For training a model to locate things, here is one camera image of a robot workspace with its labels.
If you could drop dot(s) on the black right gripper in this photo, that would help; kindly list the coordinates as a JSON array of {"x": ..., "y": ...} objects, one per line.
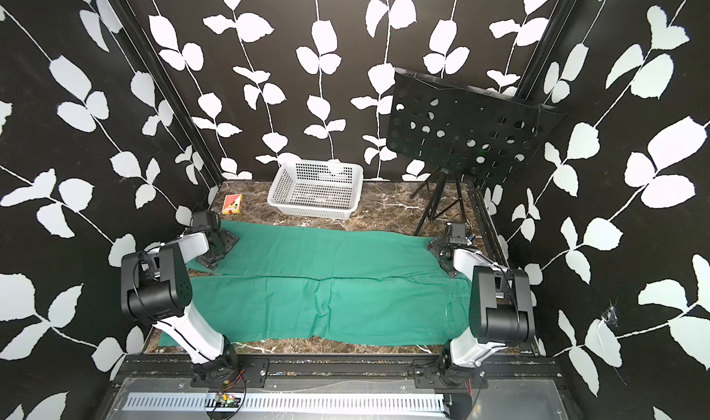
[{"x": 440, "y": 244}]

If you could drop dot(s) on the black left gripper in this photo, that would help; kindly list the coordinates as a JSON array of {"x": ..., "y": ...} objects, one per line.
[{"x": 226, "y": 237}]

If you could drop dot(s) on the green long pants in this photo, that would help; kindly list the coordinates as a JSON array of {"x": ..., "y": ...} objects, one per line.
[{"x": 361, "y": 287}]

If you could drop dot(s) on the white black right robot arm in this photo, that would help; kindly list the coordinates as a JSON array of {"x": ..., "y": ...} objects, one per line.
[{"x": 500, "y": 312}]

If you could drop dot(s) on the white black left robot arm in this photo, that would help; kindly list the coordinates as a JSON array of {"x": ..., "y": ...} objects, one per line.
[{"x": 156, "y": 290}]

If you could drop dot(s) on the yellow red playing card box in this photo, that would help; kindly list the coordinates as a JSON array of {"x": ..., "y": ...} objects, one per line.
[{"x": 232, "y": 204}]

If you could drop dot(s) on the black perforated music stand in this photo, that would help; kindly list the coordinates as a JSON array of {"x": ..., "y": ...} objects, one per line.
[{"x": 464, "y": 133}]

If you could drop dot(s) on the white plastic perforated basket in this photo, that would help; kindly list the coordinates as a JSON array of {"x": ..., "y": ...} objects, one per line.
[{"x": 317, "y": 189}]

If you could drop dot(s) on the small green circuit board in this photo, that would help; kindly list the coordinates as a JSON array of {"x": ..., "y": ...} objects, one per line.
[{"x": 227, "y": 401}]

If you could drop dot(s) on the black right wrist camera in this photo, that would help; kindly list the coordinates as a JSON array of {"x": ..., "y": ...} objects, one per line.
[{"x": 457, "y": 233}]

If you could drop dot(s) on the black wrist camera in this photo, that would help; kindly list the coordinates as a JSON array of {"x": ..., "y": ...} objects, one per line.
[
  {"x": 457, "y": 233},
  {"x": 205, "y": 221}
]

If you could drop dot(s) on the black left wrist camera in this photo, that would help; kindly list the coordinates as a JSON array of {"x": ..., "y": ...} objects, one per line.
[{"x": 205, "y": 221}]

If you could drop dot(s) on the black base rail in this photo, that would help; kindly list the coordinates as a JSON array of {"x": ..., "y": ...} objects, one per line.
[{"x": 428, "y": 371}]

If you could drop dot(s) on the white slotted cable duct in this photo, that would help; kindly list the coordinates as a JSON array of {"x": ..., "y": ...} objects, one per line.
[{"x": 302, "y": 403}]

